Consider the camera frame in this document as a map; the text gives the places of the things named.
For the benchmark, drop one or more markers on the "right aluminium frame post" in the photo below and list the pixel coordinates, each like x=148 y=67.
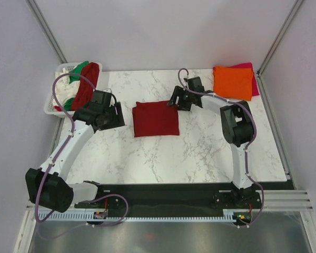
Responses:
x=280 y=35

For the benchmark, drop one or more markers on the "folded pink t-shirt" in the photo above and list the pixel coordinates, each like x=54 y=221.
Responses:
x=254 y=79

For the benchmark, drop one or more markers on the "aluminium front rail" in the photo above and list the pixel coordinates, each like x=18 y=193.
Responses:
x=284 y=200

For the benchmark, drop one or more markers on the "left aluminium frame post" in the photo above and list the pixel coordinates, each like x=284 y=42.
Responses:
x=41 y=20

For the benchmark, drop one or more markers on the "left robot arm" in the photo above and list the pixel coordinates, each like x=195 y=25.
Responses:
x=47 y=185

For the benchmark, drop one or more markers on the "folded orange t-shirt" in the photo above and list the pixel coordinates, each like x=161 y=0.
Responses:
x=233 y=83

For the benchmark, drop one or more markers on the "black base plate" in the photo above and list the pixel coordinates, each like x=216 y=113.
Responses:
x=173 y=211

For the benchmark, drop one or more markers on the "white plastic basket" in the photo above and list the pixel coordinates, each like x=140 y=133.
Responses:
x=49 y=108

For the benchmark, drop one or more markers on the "white t-shirt in basket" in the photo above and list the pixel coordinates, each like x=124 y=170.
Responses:
x=67 y=88

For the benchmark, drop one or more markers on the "dark red t-shirt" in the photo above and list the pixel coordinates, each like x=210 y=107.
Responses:
x=155 y=119

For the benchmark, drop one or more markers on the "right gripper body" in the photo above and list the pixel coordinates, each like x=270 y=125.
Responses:
x=184 y=101

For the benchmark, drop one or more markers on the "white slotted cable duct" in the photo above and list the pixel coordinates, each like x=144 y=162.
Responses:
x=95 y=216

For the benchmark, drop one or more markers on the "aluminium frame post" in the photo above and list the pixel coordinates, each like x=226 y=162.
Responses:
x=280 y=35
x=41 y=20

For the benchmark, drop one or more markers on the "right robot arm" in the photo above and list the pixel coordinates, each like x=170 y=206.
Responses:
x=238 y=125

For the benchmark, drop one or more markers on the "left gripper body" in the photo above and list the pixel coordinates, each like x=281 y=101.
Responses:
x=111 y=119

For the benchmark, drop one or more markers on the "dark red shirt in basket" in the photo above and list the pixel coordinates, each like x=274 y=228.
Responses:
x=90 y=71

